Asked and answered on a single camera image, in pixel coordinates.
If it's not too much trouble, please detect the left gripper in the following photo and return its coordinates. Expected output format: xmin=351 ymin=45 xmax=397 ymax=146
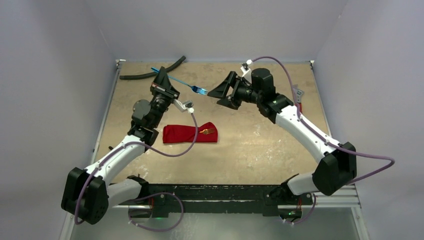
xmin=150 ymin=67 xmax=180 ymax=128

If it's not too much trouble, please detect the blue utensil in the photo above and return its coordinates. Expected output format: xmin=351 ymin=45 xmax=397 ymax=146
xmin=167 ymin=74 xmax=208 ymax=95

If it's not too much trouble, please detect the gold fork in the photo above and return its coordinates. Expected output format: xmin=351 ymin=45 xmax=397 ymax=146
xmin=198 ymin=128 xmax=216 ymax=135

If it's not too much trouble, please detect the red cloth napkin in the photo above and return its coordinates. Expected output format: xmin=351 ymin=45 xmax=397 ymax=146
xmin=162 ymin=122 xmax=219 ymax=144

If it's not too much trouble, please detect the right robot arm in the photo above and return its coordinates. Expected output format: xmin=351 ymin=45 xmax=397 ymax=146
xmin=207 ymin=68 xmax=357 ymax=204

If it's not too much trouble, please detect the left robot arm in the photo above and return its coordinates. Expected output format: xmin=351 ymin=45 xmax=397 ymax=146
xmin=61 ymin=67 xmax=180 ymax=225

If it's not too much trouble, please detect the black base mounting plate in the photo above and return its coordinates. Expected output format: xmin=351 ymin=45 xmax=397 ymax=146
xmin=116 ymin=183 xmax=314 ymax=218

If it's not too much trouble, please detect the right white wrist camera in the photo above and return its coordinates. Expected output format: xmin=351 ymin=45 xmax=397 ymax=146
xmin=240 ymin=59 xmax=253 ymax=82

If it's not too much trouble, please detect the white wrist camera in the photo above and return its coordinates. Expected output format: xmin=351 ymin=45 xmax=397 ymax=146
xmin=173 ymin=99 xmax=195 ymax=114
xmin=240 ymin=59 xmax=253 ymax=82

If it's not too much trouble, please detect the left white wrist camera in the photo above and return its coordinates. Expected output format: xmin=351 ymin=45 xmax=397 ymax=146
xmin=173 ymin=99 xmax=195 ymax=114

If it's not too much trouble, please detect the black corrugated hose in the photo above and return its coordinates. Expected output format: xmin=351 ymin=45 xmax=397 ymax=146
xmin=119 ymin=55 xmax=187 ymax=81

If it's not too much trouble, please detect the adjustable wrench orange handle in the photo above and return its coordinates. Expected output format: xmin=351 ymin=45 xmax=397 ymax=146
xmin=293 ymin=84 xmax=305 ymax=113

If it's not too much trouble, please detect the aluminium frame rail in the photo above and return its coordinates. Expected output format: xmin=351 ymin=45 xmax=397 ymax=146
xmin=67 ymin=59 xmax=362 ymax=210

